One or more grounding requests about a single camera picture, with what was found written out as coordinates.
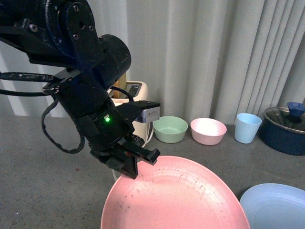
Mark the mint green bowl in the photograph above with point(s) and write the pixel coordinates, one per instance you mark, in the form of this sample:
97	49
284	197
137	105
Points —
170	129

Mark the glass pot lid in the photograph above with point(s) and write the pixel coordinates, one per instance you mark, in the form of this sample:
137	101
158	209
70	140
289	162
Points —
291	118

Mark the light blue plate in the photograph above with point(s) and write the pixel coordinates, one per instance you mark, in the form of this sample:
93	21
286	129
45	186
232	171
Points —
274	206

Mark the pink bowl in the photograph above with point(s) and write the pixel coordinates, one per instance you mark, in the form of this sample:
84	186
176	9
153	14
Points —
207	131

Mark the pink plate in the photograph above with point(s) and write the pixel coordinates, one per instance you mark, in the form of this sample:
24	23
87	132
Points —
175	193

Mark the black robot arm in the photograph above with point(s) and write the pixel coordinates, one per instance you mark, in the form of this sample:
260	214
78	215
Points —
62	33

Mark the dark blue pot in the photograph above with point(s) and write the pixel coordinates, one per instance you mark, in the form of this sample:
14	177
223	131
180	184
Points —
282	140

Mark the slice of toast bread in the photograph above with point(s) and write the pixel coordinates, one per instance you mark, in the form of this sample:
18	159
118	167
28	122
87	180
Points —
121	83

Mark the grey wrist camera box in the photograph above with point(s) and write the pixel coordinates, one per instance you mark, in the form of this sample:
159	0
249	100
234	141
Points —
149	115

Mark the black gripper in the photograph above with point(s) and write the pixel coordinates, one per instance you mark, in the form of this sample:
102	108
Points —
111	139

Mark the cream white toaster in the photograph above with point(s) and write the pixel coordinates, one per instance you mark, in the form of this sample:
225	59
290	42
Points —
139	91

